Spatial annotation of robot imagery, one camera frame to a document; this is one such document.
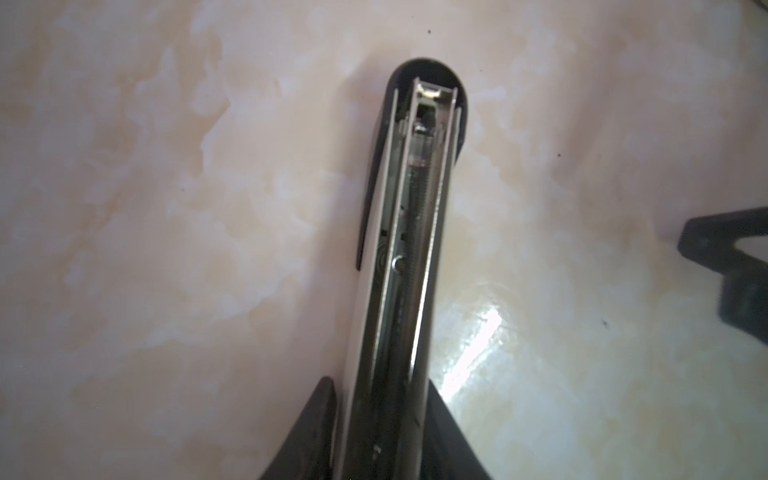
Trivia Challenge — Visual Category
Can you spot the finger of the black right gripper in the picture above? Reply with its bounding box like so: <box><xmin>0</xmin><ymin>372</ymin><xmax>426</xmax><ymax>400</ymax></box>
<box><xmin>677</xmin><ymin>207</ymin><xmax>767</xmax><ymax>344</ymax></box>

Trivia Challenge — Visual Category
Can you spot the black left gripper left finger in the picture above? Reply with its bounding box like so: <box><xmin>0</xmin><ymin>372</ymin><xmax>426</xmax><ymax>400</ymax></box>
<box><xmin>260</xmin><ymin>376</ymin><xmax>337</xmax><ymax>480</ymax></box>

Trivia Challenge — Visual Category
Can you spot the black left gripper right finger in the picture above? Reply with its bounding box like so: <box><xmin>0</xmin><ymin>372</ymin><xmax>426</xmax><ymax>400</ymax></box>
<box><xmin>420</xmin><ymin>381</ymin><xmax>491</xmax><ymax>480</ymax></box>

